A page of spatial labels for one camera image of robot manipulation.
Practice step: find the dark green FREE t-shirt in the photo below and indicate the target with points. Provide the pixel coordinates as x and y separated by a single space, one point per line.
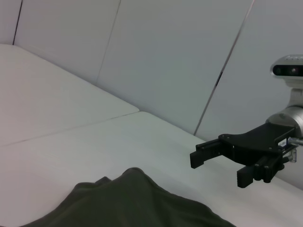
132 203

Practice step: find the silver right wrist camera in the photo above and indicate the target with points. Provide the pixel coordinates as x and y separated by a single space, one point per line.
290 71

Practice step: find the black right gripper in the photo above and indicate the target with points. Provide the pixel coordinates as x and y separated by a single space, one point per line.
260 142

